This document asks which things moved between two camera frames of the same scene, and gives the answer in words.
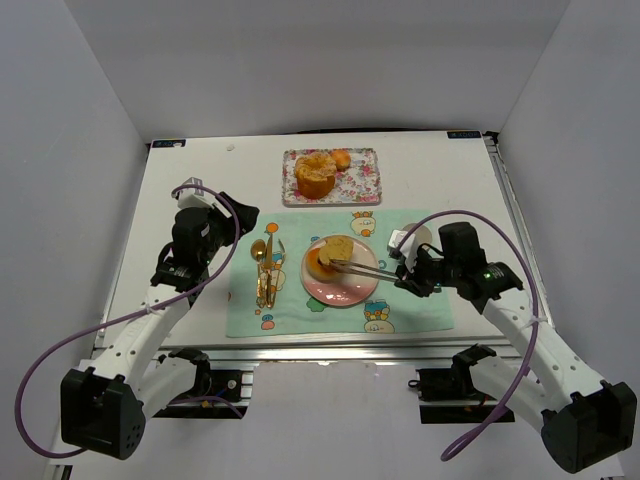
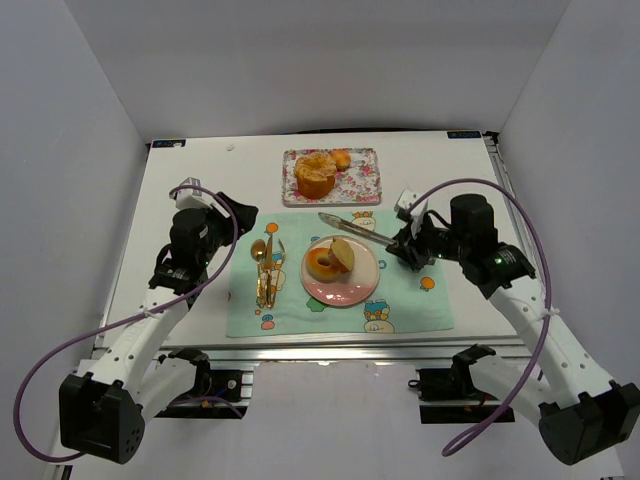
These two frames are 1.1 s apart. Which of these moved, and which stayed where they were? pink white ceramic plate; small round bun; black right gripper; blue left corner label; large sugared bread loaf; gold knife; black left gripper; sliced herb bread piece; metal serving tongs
Moved: black right gripper; metal serving tongs; sliced herb bread piece
Stayed: small round bun; large sugared bread loaf; pink white ceramic plate; gold knife; blue left corner label; black left gripper
